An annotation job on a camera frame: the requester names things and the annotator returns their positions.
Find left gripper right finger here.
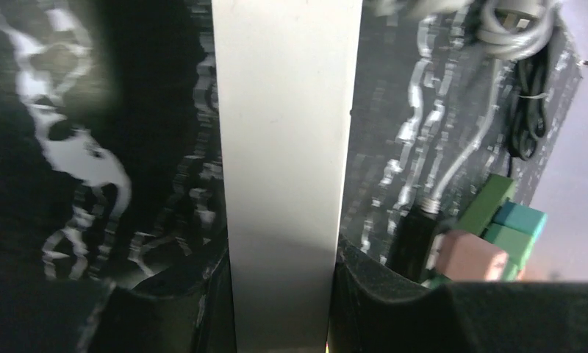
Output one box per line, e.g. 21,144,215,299
329,237,588,353

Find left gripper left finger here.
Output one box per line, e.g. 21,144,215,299
0,238,236,352

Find green power strip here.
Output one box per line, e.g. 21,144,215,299
452,174,516,236

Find white power strip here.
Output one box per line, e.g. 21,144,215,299
212,0,362,352

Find short black power strip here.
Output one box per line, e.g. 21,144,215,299
386,208,453,283

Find mint green plug adapter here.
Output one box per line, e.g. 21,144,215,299
484,224,536,268

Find teal plug adapter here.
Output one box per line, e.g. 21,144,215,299
492,201,548,242

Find black coiled cable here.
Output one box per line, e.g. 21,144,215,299
506,49,553,162

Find grey coiled cable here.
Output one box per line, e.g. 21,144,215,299
371,0,563,215

